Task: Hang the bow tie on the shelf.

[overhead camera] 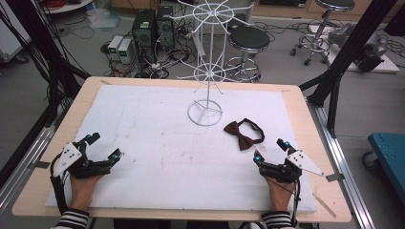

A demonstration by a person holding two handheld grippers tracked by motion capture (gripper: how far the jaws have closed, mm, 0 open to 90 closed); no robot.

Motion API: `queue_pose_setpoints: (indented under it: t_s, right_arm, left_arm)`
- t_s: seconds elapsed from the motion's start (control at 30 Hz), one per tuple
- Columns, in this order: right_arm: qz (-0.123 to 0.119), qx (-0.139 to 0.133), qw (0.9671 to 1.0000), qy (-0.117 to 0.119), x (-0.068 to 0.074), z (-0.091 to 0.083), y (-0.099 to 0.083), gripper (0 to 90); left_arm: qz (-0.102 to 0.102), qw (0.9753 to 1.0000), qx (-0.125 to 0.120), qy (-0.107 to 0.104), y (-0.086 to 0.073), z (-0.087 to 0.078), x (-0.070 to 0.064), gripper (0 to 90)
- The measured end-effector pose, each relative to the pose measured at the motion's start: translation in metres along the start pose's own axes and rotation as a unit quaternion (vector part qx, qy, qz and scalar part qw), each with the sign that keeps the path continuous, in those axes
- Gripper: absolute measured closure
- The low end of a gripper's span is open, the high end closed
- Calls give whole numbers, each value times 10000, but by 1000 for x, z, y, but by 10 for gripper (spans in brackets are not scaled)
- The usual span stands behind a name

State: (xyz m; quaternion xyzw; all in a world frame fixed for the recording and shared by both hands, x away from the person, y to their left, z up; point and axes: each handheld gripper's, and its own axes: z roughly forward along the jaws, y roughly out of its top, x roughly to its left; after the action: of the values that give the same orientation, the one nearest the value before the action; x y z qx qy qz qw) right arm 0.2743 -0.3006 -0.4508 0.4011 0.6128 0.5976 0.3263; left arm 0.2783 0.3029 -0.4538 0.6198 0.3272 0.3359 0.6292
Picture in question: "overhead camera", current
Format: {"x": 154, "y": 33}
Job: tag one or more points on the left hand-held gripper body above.
{"x": 78, "y": 163}

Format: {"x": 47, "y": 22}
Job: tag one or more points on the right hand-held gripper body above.
{"x": 281, "y": 171}

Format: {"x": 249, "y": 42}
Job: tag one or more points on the brown bow tie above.
{"x": 244, "y": 141}

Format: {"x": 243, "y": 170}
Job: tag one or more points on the person's right hand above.
{"x": 280, "y": 195}

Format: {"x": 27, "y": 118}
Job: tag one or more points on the person's left hand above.
{"x": 82, "y": 191}

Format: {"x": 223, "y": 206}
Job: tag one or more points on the grey tape piece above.
{"x": 39, "y": 164}
{"x": 334, "y": 177}

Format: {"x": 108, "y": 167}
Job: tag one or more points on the white foam mat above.
{"x": 165, "y": 159}

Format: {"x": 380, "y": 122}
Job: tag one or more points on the light wooden table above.
{"x": 328, "y": 197}

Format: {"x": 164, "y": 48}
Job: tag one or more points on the beige tape strip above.
{"x": 324, "y": 205}

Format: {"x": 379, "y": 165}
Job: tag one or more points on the person's dark pants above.
{"x": 172, "y": 225}

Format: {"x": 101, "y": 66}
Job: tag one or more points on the white power supply unit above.
{"x": 126, "y": 51}
{"x": 114, "y": 46}

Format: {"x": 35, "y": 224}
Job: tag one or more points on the blue wheeled cart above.
{"x": 388, "y": 152}

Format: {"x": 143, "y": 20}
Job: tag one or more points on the black round stool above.
{"x": 334, "y": 4}
{"x": 249, "y": 37}

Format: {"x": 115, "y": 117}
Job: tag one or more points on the black computer tower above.
{"x": 165, "y": 28}
{"x": 144, "y": 31}

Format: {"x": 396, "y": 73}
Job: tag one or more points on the clear plastic bag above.
{"x": 103, "y": 17}

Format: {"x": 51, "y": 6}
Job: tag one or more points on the white platform with dark machine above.
{"x": 369, "y": 57}

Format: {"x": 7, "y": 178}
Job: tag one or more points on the aluminium table rail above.
{"x": 344, "y": 165}
{"x": 22, "y": 171}

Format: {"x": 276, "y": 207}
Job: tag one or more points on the black metal frame strut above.
{"x": 41, "y": 47}
{"x": 350, "y": 47}

